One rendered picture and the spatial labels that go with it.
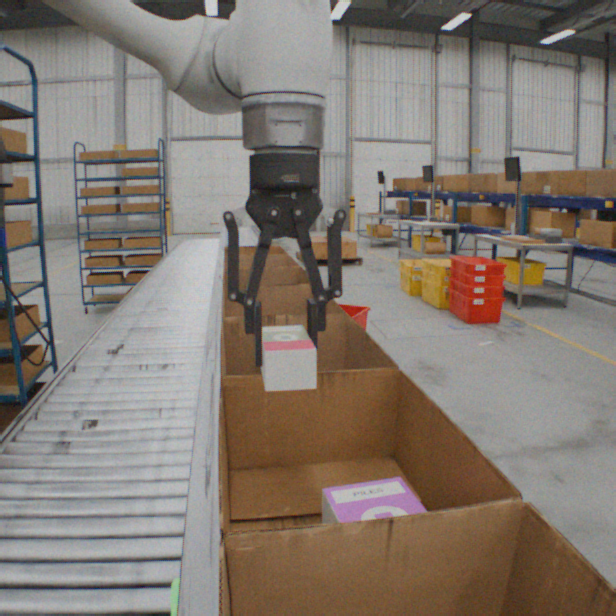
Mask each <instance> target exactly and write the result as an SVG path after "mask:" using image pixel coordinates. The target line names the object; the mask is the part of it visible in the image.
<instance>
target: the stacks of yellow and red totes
mask: <svg viewBox="0 0 616 616"><path fill-rule="evenodd" d="M399 262H400V263H401V268H398V271H400V288H401V289H402V290H404V291H405V292H406V293H407V294H408V295H409V296H422V299H423V300H424V301H426V302H428V303H429V304H431V305H433V306H435V307H436V308H438V309H449V311H450V312H451V313H452V314H454V315H455V316H457V317H458V318H460V319H462V320H463V321H465V322H466V323H468V324H486V323H500V317H501V311H502V304H503V301H505V297H503V296H502V292H503V290H505V286H503V281H504V279H506V275H504V268H505V267H507V264H505V263H501V262H498V261H495V260H492V259H489V258H486V257H469V256H449V259H422V260H399Z"/></svg>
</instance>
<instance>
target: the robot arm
mask: <svg viewBox="0 0 616 616"><path fill-rule="evenodd" d="M41 1H42V2H44V3H46V4H47V5H49V6H50V7H52V8H54V9H55V10H57V11H58V12H60V13H62V14H63V15H65V16H66V17H68V18H69V19H71V20H73V21H74V22H76V23H77V24H79V25H80V26H82V27H84V28H85V29H87V30H88V31H90V32H92V33H93V34H95V35H96V36H98V37H100V38H101V39H103V40H104V41H106V42H108V43H109V44H111V45H113V46H115V47H116V48H118V49H120V50H122V51H124V52H126V53H128V54H129V55H131V56H133V57H135V58H137V59H139V60H141V61H143V62H145V63H147V64H148V65H150V66H152V67H153V68H155V69H156V70H157V71H158V72H159V73H160V74H161V75H162V77H163V79H164V81H165V84H166V87H167V89H168V90H171V91H172V92H174V93H176V94H177V95H179V96H180V97H181V98H183V99H184V100H185V101H186V102H187V103H188V104H189V105H190V106H192V107H193V108H195V109H196V110H198V111H200V112H203V113H206V114H210V115H229V114H234V113H239V112H242V145H243V148H244V149H245V150H249V151H255V153H254V155H249V196H248V199H247V201H246V203H245V206H242V207H239V208H236V209H234V210H226V211H224V213H223V220H224V223H225V226H226V229H227V232H228V299H229V300H230V301H231V302H237V303H240V304H242V305H243V307H244V330H245V332H246V334H254V359H255V365H256V367H261V366H262V305H261V302H260V301H256V298H257V294H258V290H259V286H260V283H261V279H262V275H263V271H264V267H265V264H266V260H267V256H268V252H269V249H270V246H271V243H272V239H279V238H283V237H288V238H292V239H296V240H297V243H298V246H299V249H300V252H301V256H302V260H303V263H304V267H305V270H306V274H307V277H308V281H309V284H310V288H311V291H312V295H313V298H314V300H313V299H307V334H308V336H309V338H310V339H311V341H312V343H313V345H314V346H315V348H316V364H318V331H325V329H326V305H327V303H328V302H329V301H330V300H332V299H335V298H340V297H341V296H342V294H343V281H342V237H341V231H342V228H343V225H344V222H345V219H346V212H345V211H344V210H342V209H334V208H331V207H328V206H325V205H323V202H322V200H321V198H320V196H319V155H316V154H313V151H317V150H322V149H323V148H324V146H325V144H324V136H325V110H326V104H325V97H326V88H327V83H328V80H329V77H330V74H331V65H332V45H333V36H332V19H331V10H330V4H329V0H237V2H236V11H234V12H233V13H232V14H231V16H230V19H229V20H223V19H216V18H210V17H204V16H200V15H195V16H193V17H191V18H189V19H187V20H183V21H172V20H167V19H164V18H160V17H158V16H155V15H153V14H150V13H148V12H146V11H144V10H142V9H140V8H139V7H137V6H135V5H134V4H132V3H131V2H129V1H128V0H41ZM320 214H322V216H323V222H324V224H325V225H326V226H327V265H328V287H326V288H324V286H323V282H322V279H321V275H320V271H319V268H318V264H317V261H316V257H315V254H314V250H313V246H312V241H311V237H310V234H309V229H310V228H311V226H312V225H313V223H314V222H315V221H316V219H317V218H318V216H319V215H320ZM246 215H249V216H250V218H251V219H252V220H253V222H254V223H255V224H256V226H257V227H258V228H259V230H260V234H259V238H258V243H257V247H256V251H255V255H254V259H253V262H252V266H251V270H250V274H249V278H248V282H247V285H246V289H245V291H242V290H239V230H238V228H240V227H242V226H243V224H244V217H245V216H246Z"/></svg>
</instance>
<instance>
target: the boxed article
mask: <svg viewBox="0 0 616 616"><path fill-rule="evenodd" d="M261 371H262V376H263V381H264V386H265V390H266V392H268V391H286V390H304V389H315V388H316V348H315V346H314V345H313V343H312V341H311V339H310V338H309V336H308V334H307V332H306V331H305V329H304V327H303V326H302V325H295V326H269V327H262V366H261Z"/></svg>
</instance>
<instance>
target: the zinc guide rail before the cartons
mask: <svg viewBox="0 0 616 616"><path fill-rule="evenodd" d="M225 229H226V227H222V228H221V235H220V241H219V248H218V255H217V262H216V269H215V276H214V283H213V290H212V297H211V305H210V312H209V320H208V327H207V335H206V343H205V351H204V359H203V367H202V375H201V384H200V392H199V401H198V410H197V418H196V427H195V437H194V446H193V455H192V465H191V475H190V485H189V495H188V505H187V515H186V526H185V537H184V548H183V559H182V570H181V582H180V593H179V605H178V616H218V584H219V540H220V533H219V504H218V412H219V391H220V379H221V378H220V333H221V302H222V291H223V285H222V279H223V260H224V247H225Z"/></svg>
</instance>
